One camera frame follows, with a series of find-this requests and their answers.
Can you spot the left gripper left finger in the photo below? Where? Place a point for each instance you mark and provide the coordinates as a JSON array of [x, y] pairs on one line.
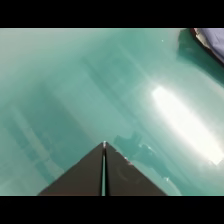
[[85, 178]]

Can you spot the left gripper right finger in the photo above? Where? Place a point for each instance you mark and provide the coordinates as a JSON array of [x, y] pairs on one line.
[[128, 178]]

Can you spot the white shirt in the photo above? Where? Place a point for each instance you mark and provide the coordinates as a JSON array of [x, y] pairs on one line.
[[213, 41]]

